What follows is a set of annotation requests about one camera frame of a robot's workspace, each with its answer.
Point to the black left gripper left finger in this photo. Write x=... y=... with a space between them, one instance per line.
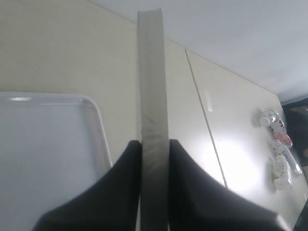
x=111 y=204

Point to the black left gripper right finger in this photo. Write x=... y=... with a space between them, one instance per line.
x=197 y=202

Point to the blue moon cover book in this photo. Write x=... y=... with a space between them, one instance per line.
x=154 y=121

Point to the white plastic tray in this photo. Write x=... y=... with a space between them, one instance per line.
x=52 y=148

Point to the white dotted plastic bottle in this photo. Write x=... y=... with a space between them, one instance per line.
x=282 y=177

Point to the blue label plastic bottle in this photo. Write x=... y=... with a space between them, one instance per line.
x=281 y=149

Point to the pink label plastic bottle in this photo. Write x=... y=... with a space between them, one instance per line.
x=271 y=118

